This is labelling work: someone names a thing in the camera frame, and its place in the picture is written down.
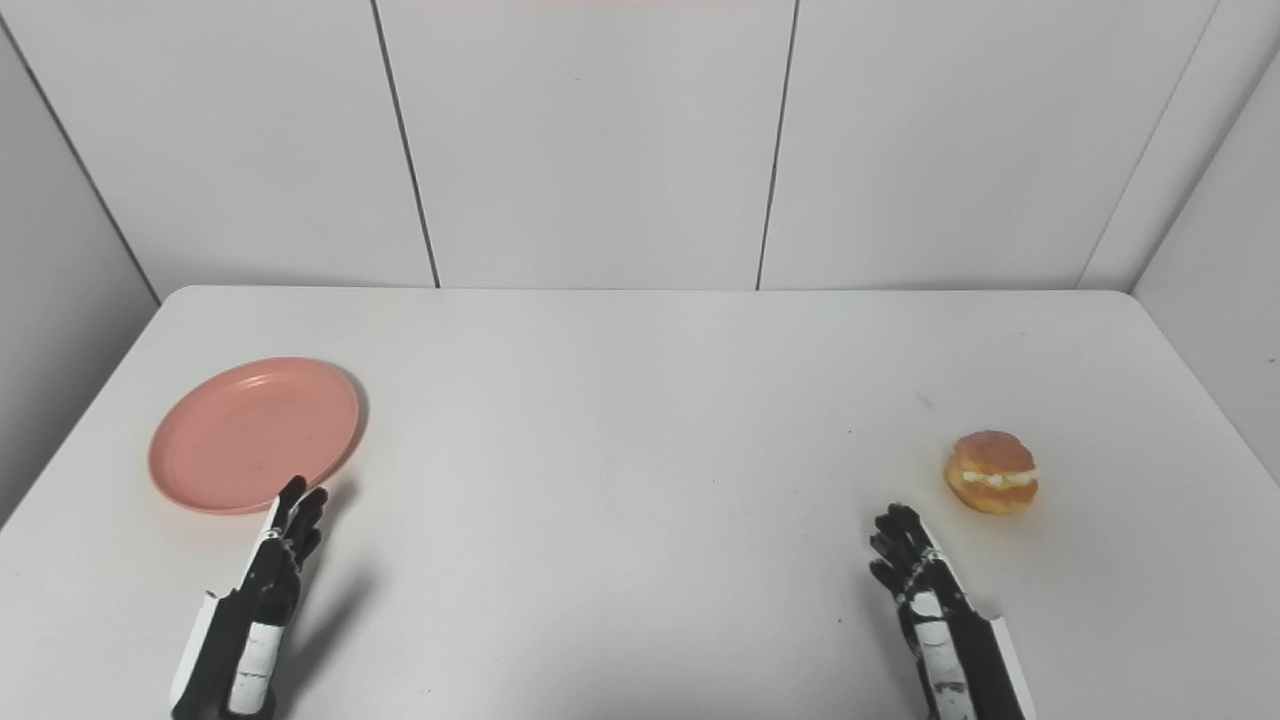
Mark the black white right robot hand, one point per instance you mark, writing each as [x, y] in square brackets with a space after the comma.
[940, 620]

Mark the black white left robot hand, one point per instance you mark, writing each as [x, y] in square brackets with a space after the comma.
[262, 590]

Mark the pink round plate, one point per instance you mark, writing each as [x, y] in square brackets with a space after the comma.
[255, 435]

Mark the cream puff pastry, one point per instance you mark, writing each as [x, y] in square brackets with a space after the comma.
[992, 473]

